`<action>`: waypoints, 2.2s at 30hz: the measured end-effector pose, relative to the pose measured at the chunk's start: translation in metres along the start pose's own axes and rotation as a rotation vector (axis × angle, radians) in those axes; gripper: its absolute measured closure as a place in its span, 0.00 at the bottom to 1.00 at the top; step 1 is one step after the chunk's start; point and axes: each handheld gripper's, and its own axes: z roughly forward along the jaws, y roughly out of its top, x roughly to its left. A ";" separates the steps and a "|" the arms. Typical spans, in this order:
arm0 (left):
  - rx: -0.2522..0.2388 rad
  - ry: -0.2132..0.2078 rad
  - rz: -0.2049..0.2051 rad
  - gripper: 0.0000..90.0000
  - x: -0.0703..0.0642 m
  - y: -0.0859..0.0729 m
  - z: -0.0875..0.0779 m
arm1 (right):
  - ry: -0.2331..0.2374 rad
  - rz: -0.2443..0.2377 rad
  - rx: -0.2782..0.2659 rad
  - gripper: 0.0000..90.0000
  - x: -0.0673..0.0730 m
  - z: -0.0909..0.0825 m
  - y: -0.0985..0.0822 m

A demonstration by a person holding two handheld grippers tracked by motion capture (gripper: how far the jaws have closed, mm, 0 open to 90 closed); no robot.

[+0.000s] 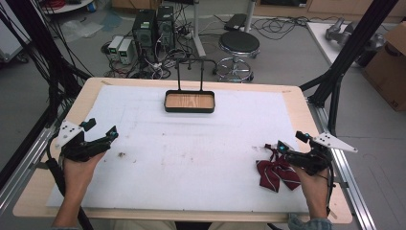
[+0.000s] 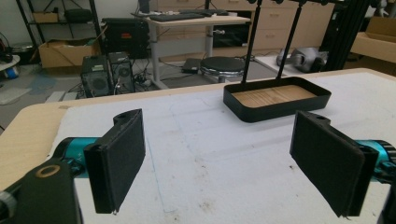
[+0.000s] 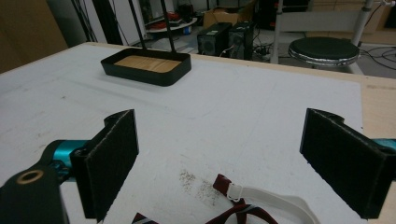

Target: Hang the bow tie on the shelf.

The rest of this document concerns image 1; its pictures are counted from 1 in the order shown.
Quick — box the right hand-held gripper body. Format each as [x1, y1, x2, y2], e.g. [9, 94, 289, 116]
[286, 132, 359, 176]

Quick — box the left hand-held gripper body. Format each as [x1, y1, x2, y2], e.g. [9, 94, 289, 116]
[54, 119, 111, 162]

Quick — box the dark red striped bow tie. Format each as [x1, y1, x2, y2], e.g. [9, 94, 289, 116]
[256, 143, 303, 194]

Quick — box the person's right hand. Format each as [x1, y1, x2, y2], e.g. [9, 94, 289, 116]
[291, 166, 330, 219]

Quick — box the person's left hand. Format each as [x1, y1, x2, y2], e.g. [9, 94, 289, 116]
[61, 151, 106, 198]

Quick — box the white power supply unit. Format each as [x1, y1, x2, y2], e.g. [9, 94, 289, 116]
[107, 34, 125, 61]
[117, 38, 135, 65]

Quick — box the white table mat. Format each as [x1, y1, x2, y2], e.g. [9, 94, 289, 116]
[45, 83, 309, 214]

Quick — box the black stand with wooden tray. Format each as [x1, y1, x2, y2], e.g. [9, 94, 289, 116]
[164, 57, 218, 114]

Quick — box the clear plastic sheet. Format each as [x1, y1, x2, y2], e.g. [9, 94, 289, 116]
[59, 18, 105, 43]

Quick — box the white floor board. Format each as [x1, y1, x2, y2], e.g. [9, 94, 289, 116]
[305, 21, 368, 69]

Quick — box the black computer tower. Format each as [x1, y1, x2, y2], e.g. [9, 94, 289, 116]
[131, 9, 158, 62]
[155, 5, 176, 53]

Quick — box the brown cardboard box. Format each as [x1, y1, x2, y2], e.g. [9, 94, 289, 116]
[361, 21, 406, 112]

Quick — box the black round stool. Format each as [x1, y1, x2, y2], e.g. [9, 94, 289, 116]
[213, 30, 261, 83]

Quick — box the white equipment case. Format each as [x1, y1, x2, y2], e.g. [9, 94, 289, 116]
[0, 0, 32, 63]

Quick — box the white round table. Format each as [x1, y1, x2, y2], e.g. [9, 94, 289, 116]
[40, 0, 96, 15]

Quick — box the grey desk leg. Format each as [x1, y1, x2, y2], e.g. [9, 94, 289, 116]
[191, 0, 208, 58]
[243, 0, 258, 34]

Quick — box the black flat box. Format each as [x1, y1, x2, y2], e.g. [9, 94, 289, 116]
[223, 12, 248, 33]

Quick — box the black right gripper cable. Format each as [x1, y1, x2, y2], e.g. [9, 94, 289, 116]
[325, 159, 337, 218]

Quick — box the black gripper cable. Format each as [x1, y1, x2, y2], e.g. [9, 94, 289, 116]
[45, 142, 94, 230]
[325, 159, 337, 218]

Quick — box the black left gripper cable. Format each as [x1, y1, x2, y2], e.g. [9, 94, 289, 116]
[45, 142, 94, 230]

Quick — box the aluminium rail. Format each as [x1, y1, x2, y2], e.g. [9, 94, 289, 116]
[0, 123, 66, 216]
[305, 97, 378, 230]

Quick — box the black metal frame stand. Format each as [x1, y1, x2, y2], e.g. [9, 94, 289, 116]
[299, 0, 400, 137]
[0, 0, 94, 190]

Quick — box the tangle of black floor cables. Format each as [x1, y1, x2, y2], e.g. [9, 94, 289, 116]
[250, 14, 320, 42]

